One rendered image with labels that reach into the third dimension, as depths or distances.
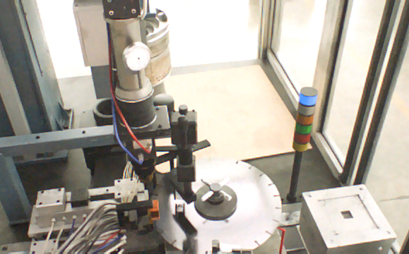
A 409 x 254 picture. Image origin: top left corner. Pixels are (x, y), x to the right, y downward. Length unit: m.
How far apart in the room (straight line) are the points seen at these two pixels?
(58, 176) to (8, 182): 0.26
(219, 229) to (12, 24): 0.82
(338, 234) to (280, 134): 0.58
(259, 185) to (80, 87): 1.07
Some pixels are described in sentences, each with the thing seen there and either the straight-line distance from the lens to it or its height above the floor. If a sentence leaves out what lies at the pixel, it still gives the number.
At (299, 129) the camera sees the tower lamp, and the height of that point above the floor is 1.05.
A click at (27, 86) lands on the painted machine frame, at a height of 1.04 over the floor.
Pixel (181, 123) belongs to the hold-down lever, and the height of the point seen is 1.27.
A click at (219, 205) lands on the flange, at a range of 1.09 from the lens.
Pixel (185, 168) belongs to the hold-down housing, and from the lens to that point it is 0.95.
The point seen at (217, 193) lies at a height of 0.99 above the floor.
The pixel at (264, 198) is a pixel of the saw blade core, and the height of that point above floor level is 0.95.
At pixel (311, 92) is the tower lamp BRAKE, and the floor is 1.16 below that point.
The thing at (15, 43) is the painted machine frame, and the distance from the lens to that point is 1.40.
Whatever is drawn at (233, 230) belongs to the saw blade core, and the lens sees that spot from 1.05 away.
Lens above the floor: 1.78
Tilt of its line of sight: 38 degrees down
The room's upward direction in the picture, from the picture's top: 1 degrees counter-clockwise
